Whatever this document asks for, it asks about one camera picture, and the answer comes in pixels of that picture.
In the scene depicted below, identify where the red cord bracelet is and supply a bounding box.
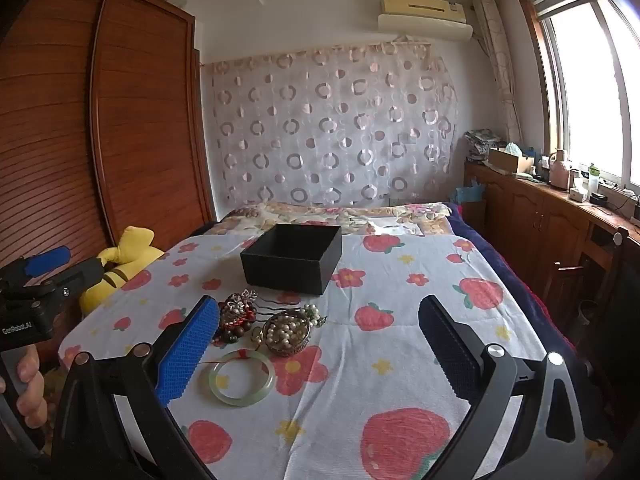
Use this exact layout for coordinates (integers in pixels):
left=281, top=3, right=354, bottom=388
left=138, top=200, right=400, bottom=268
left=197, top=349, right=251, bottom=366

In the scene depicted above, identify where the stack of magazines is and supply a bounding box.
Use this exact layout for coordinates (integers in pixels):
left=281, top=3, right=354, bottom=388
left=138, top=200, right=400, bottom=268
left=465, top=130, right=506, bottom=163

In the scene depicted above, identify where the yellow plush toy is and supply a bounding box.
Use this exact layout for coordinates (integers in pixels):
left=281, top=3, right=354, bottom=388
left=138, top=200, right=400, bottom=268
left=80, top=226, right=166, bottom=313

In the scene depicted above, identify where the silver hair comb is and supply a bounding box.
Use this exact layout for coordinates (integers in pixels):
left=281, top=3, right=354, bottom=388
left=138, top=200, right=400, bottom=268
left=222, top=289, right=301, bottom=322

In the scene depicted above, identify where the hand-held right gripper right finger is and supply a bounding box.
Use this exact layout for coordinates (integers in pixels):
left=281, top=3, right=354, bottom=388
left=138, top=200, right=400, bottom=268
left=417, top=294, right=586, bottom=480

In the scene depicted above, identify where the strawberry print bed sheet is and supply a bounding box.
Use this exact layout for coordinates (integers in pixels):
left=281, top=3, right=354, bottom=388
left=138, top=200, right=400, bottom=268
left=57, top=232, right=551, bottom=480

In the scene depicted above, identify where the dark blue blanket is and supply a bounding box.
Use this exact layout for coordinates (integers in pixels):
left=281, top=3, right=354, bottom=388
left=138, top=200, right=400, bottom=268
left=445, top=212, right=601, bottom=411

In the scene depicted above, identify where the circle pattern sheer curtain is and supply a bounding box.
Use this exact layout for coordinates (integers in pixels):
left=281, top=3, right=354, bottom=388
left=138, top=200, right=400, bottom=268
left=207, top=42, right=458, bottom=207

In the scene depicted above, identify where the window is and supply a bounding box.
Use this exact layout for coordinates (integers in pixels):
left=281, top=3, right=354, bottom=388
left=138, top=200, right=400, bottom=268
left=517, top=0, right=640, bottom=191

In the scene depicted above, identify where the cardboard box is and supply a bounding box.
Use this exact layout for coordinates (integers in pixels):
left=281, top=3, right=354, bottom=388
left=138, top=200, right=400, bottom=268
left=487, top=147, right=536, bottom=175

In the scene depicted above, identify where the floral quilt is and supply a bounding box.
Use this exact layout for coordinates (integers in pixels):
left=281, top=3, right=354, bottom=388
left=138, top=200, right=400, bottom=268
left=215, top=201, right=456, bottom=239

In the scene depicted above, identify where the pearl hair ornament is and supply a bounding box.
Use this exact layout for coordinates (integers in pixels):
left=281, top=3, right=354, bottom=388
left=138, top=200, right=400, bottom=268
left=300, top=302, right=328, bottom=328

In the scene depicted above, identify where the black storage box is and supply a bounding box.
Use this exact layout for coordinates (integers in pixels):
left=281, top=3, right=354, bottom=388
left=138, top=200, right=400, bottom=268
left=240, top=223, right=343, bottom=296

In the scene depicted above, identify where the pearl necklace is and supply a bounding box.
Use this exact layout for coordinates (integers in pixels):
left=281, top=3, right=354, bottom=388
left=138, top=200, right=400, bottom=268
left=261, top=310, right=314, bottom=358

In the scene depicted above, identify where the blue gift bag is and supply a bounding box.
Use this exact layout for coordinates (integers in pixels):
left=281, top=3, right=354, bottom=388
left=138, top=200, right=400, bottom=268
left=455, top=185, right=487, bottom=233

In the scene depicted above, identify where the long wooden cabinet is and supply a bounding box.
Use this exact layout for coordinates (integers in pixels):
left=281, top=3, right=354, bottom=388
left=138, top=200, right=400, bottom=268
left=462, top=160, right=640, bottom=311

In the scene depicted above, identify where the person's left hand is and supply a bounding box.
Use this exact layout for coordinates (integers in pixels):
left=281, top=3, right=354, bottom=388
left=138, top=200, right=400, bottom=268
left=0, top=345, right=51, bottom=431

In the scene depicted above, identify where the beige window curtain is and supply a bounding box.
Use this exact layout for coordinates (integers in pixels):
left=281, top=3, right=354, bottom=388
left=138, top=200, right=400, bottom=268
left=472, top=0, right=523, bottom=147

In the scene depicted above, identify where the pale green jade bangle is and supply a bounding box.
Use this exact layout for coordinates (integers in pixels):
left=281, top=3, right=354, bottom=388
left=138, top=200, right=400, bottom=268
left=209, top=350, right=276, bottom=406

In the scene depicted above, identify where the wooden wardrobe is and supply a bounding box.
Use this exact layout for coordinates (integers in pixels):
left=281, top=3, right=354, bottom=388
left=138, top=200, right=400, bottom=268
left=0, top=0, right=217, bottom=358

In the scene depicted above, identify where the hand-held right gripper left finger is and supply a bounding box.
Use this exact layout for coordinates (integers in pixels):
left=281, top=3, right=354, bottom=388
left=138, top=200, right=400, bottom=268
left=50, top=295, right=221, bottom=480

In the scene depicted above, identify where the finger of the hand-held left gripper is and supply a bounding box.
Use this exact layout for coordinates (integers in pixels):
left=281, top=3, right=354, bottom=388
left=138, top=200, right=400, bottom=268
left=47, top=257, right=108, bottom=307
left=0, top=246, right=72, bottom=283

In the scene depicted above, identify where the wall air conditioner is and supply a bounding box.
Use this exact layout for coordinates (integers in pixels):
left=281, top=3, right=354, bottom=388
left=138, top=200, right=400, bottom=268
left=377, top=0, right=473, bottom=43

